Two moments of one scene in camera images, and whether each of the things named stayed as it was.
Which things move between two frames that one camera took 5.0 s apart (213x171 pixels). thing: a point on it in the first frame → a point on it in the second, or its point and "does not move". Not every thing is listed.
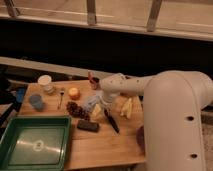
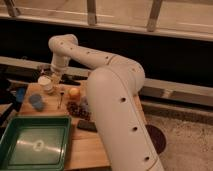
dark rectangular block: (88, 125) does not move
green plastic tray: (36, 143) does not move
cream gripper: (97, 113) → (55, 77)
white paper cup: (45, 81) does not move
